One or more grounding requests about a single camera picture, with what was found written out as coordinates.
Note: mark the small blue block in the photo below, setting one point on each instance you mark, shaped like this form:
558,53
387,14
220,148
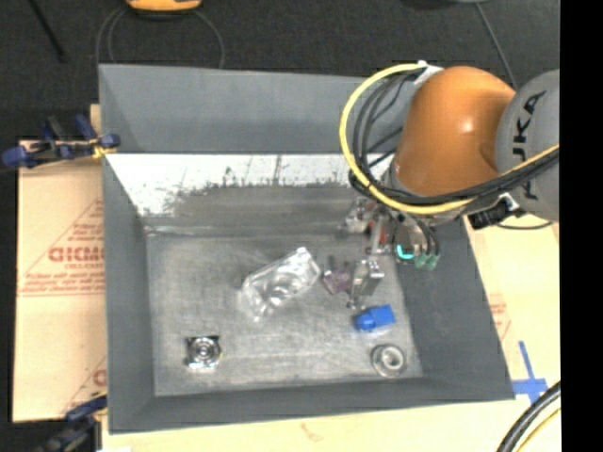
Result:
374,318

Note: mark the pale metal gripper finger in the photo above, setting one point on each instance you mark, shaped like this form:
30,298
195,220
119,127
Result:
375,278
359,285

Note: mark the grey metal bin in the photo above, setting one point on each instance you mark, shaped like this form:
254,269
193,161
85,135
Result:
226,111

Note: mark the brown cardboard board red print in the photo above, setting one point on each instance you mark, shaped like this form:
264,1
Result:
56,214

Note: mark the black cylinder on white bracket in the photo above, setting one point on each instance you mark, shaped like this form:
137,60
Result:
487,215

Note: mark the small clear purple object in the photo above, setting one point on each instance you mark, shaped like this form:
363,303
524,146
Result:
337,280

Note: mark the clear plastic container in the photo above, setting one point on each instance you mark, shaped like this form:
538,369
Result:
280,283

